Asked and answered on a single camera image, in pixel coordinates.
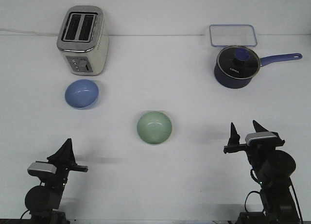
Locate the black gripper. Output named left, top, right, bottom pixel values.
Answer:
left=40, top=138, right=88, bottom=192
left=224, top=120, right=285, bottom=168

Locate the blue bowl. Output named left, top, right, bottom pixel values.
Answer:
left=64, top=79, right=99, bottom=109

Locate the green bowl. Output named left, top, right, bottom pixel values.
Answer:
left=137, top=111, right=173, bottom=145

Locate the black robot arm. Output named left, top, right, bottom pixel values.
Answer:
left=25, top=138, right=88, bottom=224
left=224, top=121, right=303, bottom=224

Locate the dark blue saucepan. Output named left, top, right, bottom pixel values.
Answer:
left=214, top=52, right=303, bottom=89

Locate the glass pot lid blue knob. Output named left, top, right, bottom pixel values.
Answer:
left=216, top=46, right=260, bottom=79

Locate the clear blue-rimmed container lid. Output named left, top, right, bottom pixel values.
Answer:
left=209, top=24, right=257, bottom=47

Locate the silver two-slot toaster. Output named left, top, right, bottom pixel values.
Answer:
left=56, top=5, right=109, bottom=76

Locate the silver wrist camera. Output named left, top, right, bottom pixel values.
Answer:
left=245, top=132, right=278, bottom=146
left=27, top=161, right=57, bottom=176

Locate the white toaster power cord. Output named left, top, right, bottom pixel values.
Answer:
left=0, top=27, right=60, bottom=36

